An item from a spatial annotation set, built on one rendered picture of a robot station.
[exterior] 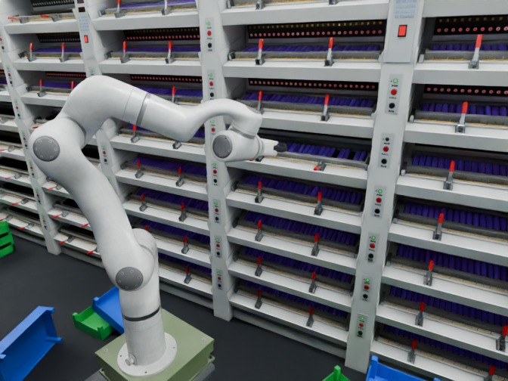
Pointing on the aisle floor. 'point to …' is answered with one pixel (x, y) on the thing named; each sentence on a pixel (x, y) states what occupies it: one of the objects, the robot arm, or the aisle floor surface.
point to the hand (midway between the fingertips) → (271, 145)
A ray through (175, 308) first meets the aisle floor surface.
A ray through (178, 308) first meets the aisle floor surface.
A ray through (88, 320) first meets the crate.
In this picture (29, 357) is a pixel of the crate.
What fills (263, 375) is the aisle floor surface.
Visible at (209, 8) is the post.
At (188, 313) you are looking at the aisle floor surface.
